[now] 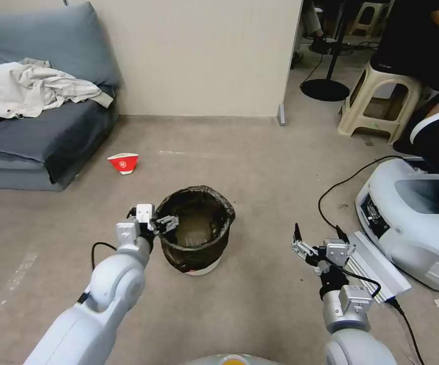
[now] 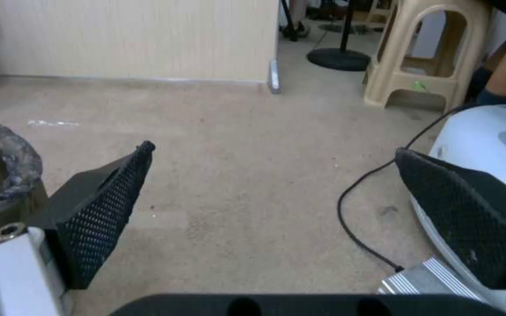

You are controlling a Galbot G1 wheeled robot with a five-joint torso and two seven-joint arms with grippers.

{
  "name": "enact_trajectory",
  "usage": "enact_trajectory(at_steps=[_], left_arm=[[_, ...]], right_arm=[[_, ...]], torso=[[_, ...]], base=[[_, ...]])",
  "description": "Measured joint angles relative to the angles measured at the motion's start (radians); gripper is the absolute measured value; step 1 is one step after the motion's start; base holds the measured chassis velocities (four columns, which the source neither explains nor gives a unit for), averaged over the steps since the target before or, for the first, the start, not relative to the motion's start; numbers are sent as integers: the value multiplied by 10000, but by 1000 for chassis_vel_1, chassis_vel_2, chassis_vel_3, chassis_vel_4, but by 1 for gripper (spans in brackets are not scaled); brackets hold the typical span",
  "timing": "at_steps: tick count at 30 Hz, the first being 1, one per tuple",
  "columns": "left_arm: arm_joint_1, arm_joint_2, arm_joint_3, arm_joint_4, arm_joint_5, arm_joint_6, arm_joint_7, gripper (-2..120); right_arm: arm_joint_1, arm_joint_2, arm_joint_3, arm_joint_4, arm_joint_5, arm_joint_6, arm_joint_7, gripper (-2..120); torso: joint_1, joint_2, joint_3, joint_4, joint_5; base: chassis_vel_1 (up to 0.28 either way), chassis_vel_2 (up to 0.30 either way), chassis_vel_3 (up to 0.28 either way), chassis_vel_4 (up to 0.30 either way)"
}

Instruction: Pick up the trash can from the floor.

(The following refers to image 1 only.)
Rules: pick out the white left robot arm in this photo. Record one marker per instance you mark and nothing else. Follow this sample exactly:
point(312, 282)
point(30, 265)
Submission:
point(112, 281)

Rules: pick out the white trash can black liner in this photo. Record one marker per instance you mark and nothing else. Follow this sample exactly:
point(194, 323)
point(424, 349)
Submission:
point(194, 247)

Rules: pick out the silver ribbed aluminium box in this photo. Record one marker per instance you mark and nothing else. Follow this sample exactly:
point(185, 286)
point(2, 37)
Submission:
point(379, 270)

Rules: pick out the red paper cup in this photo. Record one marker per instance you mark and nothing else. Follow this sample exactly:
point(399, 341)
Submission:
point(124, 164)

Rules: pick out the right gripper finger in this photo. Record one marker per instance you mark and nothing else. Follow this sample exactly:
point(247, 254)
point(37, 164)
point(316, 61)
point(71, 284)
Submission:
point(303, 249)
point(343, 235)

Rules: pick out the grey metal partition foot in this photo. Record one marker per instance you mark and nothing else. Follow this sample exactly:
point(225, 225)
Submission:
point(281, 114)

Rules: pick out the beige crumpled cloth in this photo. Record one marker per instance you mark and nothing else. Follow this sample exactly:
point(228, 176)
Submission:
point(25, 91)

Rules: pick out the black round floor stand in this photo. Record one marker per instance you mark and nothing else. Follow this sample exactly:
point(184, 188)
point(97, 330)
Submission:
point(326, 90)

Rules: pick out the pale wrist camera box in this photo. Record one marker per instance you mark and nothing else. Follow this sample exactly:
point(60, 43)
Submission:
point(339, 253)
point(145, 213)

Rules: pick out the person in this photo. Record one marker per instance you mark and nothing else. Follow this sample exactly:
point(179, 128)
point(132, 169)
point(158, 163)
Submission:
point(428, 42)
point(316, 26)

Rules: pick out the beige plastic stool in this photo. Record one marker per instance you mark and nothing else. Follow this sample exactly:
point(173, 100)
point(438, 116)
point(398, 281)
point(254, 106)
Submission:
point(371, 15)
point(386, 87)

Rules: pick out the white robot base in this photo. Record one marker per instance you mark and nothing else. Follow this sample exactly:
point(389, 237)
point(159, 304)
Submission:
point(409, 213)

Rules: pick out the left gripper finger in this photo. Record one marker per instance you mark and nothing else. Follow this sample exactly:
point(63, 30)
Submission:
point(133, 212)
point(168, 221)

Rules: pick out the grey blue sofa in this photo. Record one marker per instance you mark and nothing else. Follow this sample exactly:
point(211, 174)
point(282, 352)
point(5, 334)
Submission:
point(51, 137)

